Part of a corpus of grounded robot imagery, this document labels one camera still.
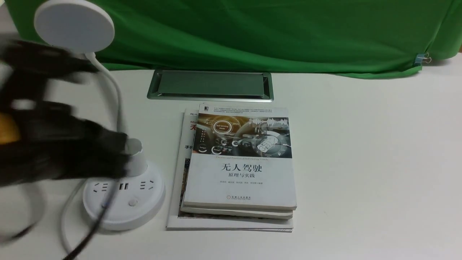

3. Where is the metal desk cable hatch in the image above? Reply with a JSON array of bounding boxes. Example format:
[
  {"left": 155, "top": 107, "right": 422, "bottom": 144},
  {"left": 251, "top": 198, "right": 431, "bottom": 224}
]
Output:
[{"left": 147, "top": 69, "right": 274, "bottom": 103}]

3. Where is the green backdrop cloth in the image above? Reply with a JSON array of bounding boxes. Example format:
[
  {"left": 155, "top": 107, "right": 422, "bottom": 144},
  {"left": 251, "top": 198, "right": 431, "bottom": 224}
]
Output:
[{"left": 4, "top": 0, "right": 462, "bottom": 79}]

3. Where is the bottom thin magazine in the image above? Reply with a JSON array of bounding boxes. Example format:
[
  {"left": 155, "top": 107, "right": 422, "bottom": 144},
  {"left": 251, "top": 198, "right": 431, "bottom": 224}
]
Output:
[{"left": 166, "top": 109, "right": 294, "bottom": 233}]

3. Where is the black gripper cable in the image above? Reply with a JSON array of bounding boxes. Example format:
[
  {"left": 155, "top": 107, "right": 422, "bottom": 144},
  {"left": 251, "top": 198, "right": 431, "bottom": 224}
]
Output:
[{"left": 64, "top": 177, "right": 119, "bottom": 260}]

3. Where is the blue binder clip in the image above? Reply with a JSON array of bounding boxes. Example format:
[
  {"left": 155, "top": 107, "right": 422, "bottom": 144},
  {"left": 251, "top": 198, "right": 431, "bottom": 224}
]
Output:
[{"left": 414, "top": 52, "right": 432, "bottom": 66}]

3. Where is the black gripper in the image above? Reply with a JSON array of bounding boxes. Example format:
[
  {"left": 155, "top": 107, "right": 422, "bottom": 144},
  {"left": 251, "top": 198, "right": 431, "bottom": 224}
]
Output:
[{"left": 0, "top": 40, "right": 129, "bottom": 187}]

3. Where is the middle white book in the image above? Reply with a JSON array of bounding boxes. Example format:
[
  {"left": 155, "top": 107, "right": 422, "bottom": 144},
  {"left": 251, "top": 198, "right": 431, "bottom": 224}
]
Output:
[{"left": 180, "top": 173, "right": 293, "bottom": 220}]

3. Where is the white desk lamp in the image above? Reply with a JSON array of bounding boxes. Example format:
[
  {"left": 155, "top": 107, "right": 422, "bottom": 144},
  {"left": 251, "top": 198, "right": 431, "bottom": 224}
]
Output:
[{"left": 34, "top": 0, "right": 165, "bottom": 231}]

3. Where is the white autonomous driving book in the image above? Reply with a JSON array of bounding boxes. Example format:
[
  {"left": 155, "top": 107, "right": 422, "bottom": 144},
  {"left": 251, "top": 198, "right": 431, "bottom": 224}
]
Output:
[{"left": 183, "top": 103, "right": 297, "bottom": 211}]

